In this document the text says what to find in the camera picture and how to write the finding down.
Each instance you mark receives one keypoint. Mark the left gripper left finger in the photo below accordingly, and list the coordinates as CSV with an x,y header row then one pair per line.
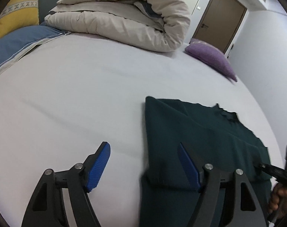
x,y
94,166

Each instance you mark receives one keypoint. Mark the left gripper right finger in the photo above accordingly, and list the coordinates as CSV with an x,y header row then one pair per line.
x,y
192,165

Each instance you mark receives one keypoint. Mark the dark green knit garment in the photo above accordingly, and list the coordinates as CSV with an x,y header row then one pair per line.
x,y
216,135

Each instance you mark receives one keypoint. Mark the right hand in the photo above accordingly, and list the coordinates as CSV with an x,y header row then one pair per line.
x,y
278,193

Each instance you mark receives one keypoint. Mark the purple cushion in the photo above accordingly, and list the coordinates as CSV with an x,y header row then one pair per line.
x,y
211,56

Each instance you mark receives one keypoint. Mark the blue pillow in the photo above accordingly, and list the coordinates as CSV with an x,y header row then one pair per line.
x,y
18,43

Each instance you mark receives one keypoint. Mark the brown wooden door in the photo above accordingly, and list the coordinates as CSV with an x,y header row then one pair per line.
x,y
220,22

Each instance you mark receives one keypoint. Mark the beige folded duvet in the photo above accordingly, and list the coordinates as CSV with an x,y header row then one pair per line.
x,y
155,25

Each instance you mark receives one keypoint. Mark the yellow cushion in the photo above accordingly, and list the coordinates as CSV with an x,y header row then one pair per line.
x,y
18,14

